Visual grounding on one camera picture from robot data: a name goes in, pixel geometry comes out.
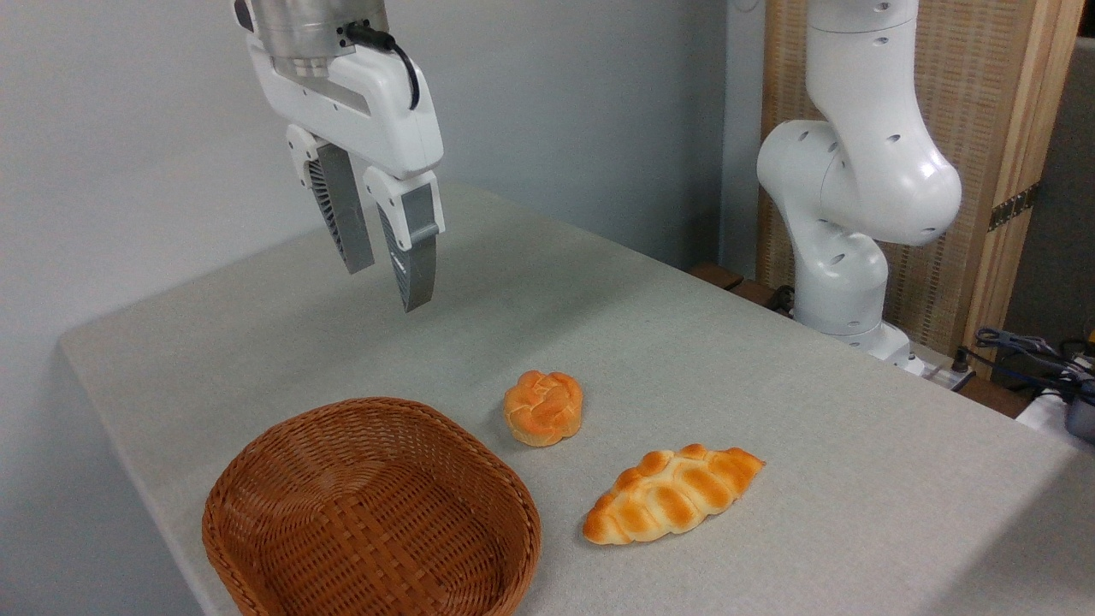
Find silver metal wrist flange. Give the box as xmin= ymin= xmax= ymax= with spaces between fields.
xmin=233 ymin=0 xmax=391 ymax=79

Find round knotted bread roll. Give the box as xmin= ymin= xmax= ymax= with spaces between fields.
xmin=502 ymin=370 xmax=585 ymax=448

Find brown woven wicker basket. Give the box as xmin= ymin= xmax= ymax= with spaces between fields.
xmin=202 ymin=396 xmax=542 ymax=616

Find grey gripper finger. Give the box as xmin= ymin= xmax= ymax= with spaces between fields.
xmin=363 ymin=166 xmax=447 ymax=314
xmin=285 ymin=124 xmax=376 ymax=275

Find bundle of dark cables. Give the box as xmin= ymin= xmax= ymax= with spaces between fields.
xmin=953 ymin=327 xmax=1095 ymax=405

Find long braided bread loaf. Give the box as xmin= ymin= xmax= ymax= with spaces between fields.
xmin=583 ymin=443 xmax=766 ymax=547

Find brown wooden base board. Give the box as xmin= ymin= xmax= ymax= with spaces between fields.
xmin=687 ymin=262 xmax=798 ymax=319

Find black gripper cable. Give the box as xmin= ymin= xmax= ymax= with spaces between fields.
xmin=342 ymin=21 xmax=423 ymax=112

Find metal screen hinge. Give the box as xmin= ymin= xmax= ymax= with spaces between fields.
xmin=987 ymin=181 xmax=1041 ymax=233

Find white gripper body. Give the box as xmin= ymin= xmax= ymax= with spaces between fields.
xmin=246 ymin=33 xmax=445 ymax=180

